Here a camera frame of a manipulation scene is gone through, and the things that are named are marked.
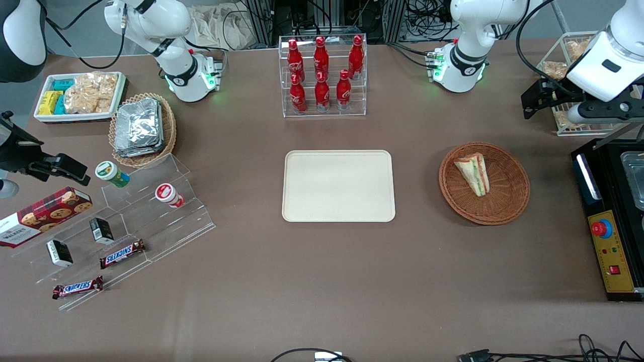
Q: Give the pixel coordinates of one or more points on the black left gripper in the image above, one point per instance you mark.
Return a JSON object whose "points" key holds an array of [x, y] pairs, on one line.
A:
{"points": [[553, 95]]}

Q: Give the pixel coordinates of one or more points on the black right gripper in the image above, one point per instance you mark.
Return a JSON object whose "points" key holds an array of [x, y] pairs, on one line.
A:
{"points": [[15, 154]]}

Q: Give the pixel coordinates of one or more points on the triangular sandwich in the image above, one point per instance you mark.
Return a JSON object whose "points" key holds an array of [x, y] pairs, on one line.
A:
{"points": [[474, 173]]}

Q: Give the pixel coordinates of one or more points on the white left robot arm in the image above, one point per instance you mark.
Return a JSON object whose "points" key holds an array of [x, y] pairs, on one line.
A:
{"points": [[463, 65]]}

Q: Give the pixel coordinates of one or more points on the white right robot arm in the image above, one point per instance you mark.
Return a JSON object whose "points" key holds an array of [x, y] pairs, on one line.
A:
{"points": [[176, 65]]}

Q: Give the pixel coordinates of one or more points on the white rectangular snack tray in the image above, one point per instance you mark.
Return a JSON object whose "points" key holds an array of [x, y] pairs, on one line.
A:
{"points": [[75, 117]]}

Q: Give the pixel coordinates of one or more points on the brown empty-weave wicker basket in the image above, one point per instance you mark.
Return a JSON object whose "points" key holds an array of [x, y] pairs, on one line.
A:
{"points": [[505, 196]]}

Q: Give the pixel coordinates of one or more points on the light wicker basket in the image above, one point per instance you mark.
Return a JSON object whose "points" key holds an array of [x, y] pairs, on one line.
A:
{"points": [[170, 125]]}

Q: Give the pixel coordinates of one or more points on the beige plastic tray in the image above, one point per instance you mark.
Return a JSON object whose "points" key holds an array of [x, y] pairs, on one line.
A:
{"points": [[337, 186]]}

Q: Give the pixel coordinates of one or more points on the clear bag of snacks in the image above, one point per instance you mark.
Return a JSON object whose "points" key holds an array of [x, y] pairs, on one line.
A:
{"points": [[561, 119], [554, 70], [576, 50]]}

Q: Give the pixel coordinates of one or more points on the white cylindrical gripper attachment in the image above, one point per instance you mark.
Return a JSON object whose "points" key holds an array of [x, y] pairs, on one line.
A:
{"points": [[7, 188], [576, 113]]}

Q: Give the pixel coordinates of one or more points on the green lidded snack cup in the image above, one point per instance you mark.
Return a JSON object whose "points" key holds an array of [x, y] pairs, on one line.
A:
{"points": [[111, 173]]}

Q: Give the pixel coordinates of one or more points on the red tartan cookie box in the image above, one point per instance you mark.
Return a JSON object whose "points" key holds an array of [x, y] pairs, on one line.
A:
{"points": [[45, 216]]}

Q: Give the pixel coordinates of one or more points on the teal snack packet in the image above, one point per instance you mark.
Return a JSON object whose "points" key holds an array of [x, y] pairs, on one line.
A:
{"points": [[64, 85], [60, 105]]}

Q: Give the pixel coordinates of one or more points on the yellow snack packet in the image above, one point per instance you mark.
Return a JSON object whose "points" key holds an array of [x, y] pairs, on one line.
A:
{"points": [[49, 103]]}

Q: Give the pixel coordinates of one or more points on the small black box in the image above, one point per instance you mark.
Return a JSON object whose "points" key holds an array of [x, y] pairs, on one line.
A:
{"points": [[102, 230], [60, 253]]}

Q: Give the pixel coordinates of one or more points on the clear bag of crackers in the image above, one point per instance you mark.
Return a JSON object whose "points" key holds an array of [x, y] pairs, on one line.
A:
{"points": [[90, 93]]}

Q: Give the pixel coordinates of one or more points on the silver foil package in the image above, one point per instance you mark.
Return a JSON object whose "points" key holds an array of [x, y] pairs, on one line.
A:
{"points": [[138, 128]]}

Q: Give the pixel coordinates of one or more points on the grey metal pole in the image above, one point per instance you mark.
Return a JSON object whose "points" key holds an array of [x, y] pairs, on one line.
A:
{"points": [[621, 131]]}

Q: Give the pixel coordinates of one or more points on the brown Snickers bar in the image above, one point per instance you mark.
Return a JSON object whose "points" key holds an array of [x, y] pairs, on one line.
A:
{"points": [[122, 254], [78, 287]]}

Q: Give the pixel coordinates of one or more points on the red lidded snack cup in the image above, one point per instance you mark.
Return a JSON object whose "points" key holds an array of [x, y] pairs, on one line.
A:
{"points": [[168, 195]]}

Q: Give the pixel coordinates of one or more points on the black appliance with yellow panel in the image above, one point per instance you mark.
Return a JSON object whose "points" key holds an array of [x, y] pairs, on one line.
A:
{"points": [[591, 201]]}

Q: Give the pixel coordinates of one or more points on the clear acrylic stepped stand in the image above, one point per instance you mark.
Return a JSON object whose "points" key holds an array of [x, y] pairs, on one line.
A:
{"points": [[166, 231]]}

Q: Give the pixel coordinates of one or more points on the steel pan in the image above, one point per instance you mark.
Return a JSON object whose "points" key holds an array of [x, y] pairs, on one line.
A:
{"points": [[635, 176]]}

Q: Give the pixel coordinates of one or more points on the red emergency stop button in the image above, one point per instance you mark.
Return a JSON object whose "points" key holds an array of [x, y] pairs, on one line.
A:
{"points": [[600, 229]]}

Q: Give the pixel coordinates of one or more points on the red cola bottle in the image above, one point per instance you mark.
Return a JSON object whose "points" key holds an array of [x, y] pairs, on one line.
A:
{"points": [[295, 60], [343, 91], [298, 95], [321, 58], [322, 93], [356, 56]]}

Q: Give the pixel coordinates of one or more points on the clear acrylic bottle rack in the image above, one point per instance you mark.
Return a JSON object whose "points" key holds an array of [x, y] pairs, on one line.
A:
{"points": [[332, 113]]}

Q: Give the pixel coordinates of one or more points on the beige crumpled cloth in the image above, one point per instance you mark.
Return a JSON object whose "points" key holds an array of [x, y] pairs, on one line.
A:
{"points": [[221, 27]]}

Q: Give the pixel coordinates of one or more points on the aluminium frame rack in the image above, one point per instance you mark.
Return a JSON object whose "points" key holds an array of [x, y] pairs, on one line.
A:
{"points": [[261, 20]]}

